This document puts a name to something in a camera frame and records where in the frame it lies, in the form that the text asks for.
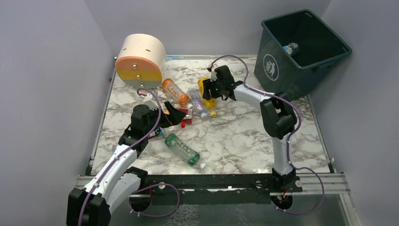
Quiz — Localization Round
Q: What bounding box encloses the yellow drink bottle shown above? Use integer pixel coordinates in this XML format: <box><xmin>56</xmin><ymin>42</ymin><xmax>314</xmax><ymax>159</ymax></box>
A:
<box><xmin>198</xmin><ymin>78</ymin><xmax>217</xmax><ymax>117</ymax></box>

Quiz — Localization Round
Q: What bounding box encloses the clear purple label bottle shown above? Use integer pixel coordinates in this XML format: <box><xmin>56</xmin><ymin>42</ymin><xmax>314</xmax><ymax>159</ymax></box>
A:
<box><xmin>187</xmin><ymin>88</ymin><xmax>208</xmax><ymax>119</ymax></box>

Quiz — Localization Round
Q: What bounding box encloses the orange drink bottle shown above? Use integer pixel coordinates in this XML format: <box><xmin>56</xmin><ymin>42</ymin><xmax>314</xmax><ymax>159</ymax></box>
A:
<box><xmin>162</xmin><ymin>79</ymin><xmax>192</xmax><ymax>109</ymax></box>

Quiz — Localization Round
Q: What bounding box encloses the green tinted tea bottle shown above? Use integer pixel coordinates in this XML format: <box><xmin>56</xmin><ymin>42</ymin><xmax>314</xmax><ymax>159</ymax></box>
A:
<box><xmin>164</xmin><ymin>133</ymin><xmax>207</xmax><ymax>170</ymax></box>

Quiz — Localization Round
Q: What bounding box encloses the white blue label bottle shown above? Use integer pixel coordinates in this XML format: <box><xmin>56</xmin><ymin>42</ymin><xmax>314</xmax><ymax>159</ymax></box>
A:
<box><xmin>283</xmin><ymin>42</ymin><xmax>300</xmax><ymax>56</ymax></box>

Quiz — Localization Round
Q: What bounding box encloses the red gold drink can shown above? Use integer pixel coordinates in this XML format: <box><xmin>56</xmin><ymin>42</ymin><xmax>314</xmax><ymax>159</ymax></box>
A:
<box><xmin>178</xmin><ymin>108</ymin><xmax>193</xmax><ymax>124</ymax></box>

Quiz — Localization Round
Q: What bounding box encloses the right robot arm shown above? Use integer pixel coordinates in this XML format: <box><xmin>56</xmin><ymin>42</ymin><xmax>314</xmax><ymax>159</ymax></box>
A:
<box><xmin>202</xmin><ymin>65</ymin><xmax>297</xmax><ymax>188</ymax></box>

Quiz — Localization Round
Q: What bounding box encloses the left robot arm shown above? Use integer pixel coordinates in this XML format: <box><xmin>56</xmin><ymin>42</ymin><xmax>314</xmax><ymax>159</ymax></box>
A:
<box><xmin>66</xmin><ymin>101</ymin><xmax>186</xmax><ymax>226</ymax></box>

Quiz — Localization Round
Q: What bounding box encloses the dark green plastic bin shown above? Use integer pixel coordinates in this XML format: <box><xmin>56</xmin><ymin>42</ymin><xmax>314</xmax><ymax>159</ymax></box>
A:
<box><xmin>254</xmin><ymin>9</ymin><xmax>352</xmax><ymax>101</ymax></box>

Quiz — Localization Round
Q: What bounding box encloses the small red label bottle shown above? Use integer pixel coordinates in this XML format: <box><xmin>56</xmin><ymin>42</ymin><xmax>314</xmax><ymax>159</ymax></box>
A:
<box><xmin>148</xmin><ymin>128</ymin><xmax>167</xmax><ymax>139</ymax></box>

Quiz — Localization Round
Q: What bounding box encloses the round cream drum box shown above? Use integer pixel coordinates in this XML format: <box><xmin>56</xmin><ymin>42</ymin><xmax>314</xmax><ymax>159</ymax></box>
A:
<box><xmin>115</xmin><ymin>33</ymin><xmax>167</xmax><ymax>89</ymax></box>

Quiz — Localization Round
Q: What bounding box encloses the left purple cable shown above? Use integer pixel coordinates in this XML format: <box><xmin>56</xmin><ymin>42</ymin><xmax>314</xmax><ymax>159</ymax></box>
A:
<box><xmin>77</xmin><ymin>89</ymin><xmax>181</xmax><ymax>226</ymax></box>

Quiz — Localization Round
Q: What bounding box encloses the purple cable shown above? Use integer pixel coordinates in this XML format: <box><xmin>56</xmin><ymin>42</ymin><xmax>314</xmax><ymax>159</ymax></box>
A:
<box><xmin>207</xmin><ymin>55</ymin><xmax>326</xmax><ymax>216</ymax></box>
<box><xmin>77</xmin><ymin>89</ymin><xmax>181</xmax><ymax>226</ymax></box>

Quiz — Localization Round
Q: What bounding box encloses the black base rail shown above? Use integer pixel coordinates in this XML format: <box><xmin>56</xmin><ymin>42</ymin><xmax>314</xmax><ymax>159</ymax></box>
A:
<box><xmin>112</xmin><ymin>173</ymin><xmax>351</xmax><ymax>205</ymax></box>

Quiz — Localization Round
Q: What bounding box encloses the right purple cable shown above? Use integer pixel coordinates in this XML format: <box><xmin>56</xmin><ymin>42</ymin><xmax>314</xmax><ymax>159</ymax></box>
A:
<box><xmin>207</xmin><ymin>55</ymin><xmax>326</xmax><ymax>216</ymax></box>

